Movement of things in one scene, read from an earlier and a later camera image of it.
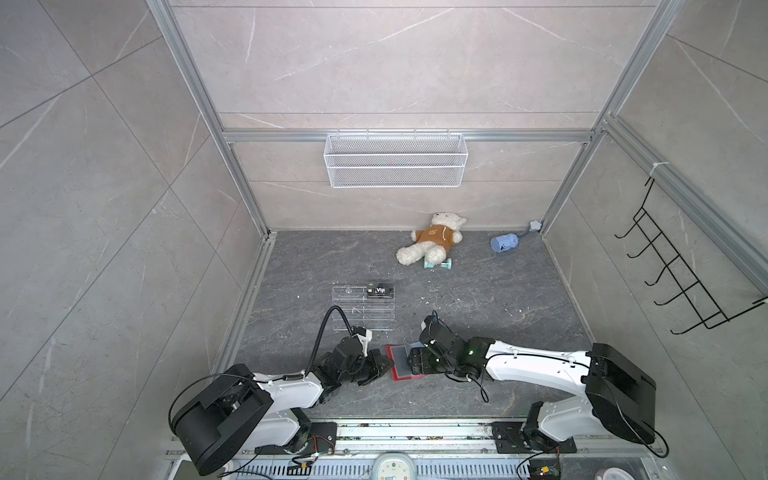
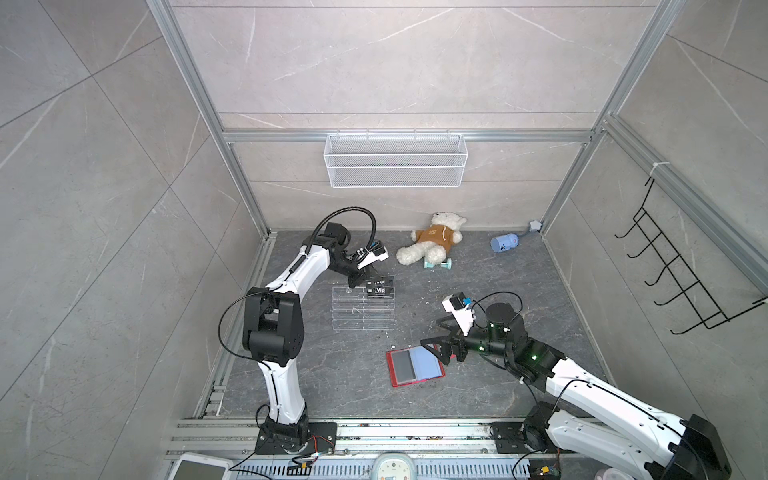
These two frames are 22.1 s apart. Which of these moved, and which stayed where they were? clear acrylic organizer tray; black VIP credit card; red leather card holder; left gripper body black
Moved: left gripper body black
Stayed: clear acrylic organizer tray; black VIP credit card; red leather card holder
